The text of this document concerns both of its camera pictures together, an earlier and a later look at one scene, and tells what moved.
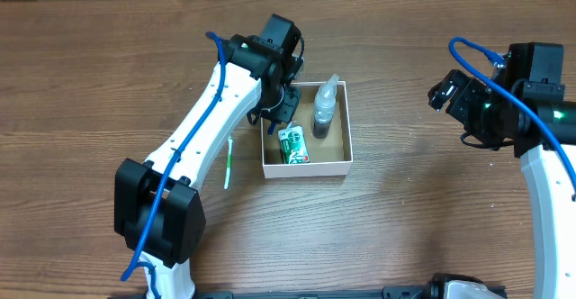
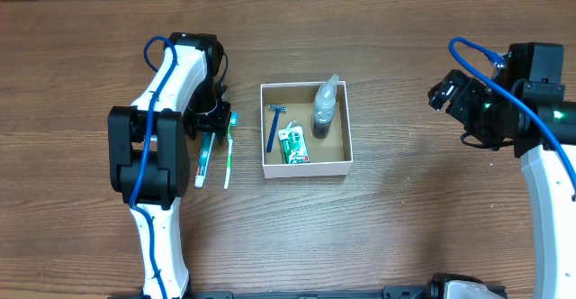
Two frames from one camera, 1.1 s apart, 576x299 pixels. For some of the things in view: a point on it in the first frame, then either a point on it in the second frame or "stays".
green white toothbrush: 229,165 stays
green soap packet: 293,144 stays
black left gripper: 288,104 to 220,119
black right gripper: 466,87 stays
